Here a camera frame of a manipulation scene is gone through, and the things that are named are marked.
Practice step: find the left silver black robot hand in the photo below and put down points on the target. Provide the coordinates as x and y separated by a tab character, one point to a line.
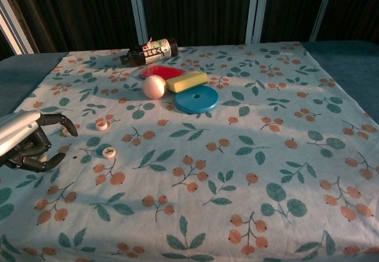
20	131

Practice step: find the blue round disc with hole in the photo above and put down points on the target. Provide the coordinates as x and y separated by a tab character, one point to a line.
201	102

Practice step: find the white ball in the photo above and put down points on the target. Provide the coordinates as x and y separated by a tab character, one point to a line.
154	87

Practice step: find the dark sauce bottle with label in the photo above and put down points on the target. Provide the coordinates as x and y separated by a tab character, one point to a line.
148	55

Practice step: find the red rectangular pad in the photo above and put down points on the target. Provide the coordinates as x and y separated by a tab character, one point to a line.
163	71

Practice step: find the yellow sponge block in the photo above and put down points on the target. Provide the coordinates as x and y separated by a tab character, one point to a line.
185	81

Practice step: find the floral cherry print tablecloth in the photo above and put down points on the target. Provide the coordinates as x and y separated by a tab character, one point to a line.
207	170

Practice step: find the dark pleated curtain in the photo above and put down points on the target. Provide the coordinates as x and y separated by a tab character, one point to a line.
201	7

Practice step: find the white screen frame post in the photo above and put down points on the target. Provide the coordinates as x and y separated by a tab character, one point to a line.
256	10
322	7
137	7
16	29

